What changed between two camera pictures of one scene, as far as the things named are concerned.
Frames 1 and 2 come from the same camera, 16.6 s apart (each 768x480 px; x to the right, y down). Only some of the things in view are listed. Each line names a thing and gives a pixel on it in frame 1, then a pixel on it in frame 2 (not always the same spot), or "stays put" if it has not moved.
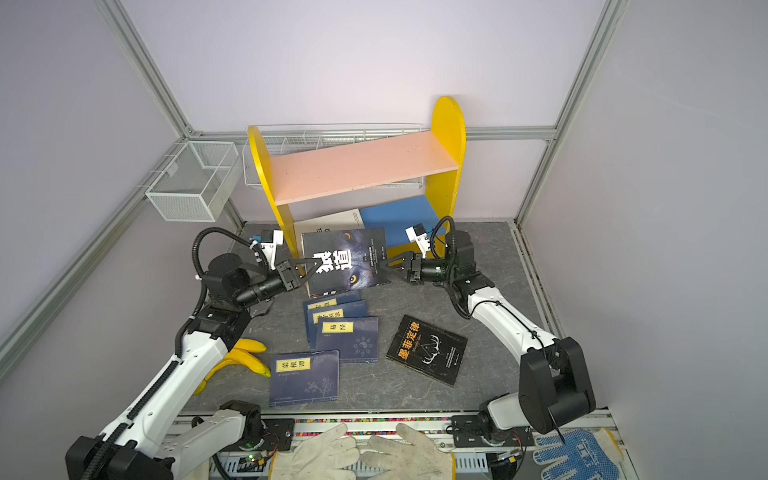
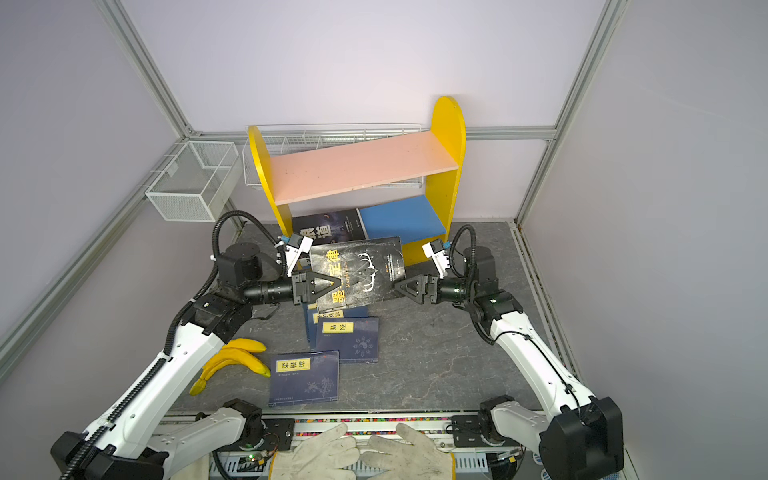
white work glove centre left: x=327 y=456 stays put
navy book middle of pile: x=346 y=310 stays put
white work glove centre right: x=419 y=459 stays put
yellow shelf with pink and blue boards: x=417 y=224 stays put
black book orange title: x=429 y=349 -> x=368 y=270
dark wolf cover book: x=351 y=260 -> x=331 y=227
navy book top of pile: x=356 y=338 stays put
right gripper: x=391 y=269 -> x=426 y=282
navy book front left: x=304 y=377 stays put
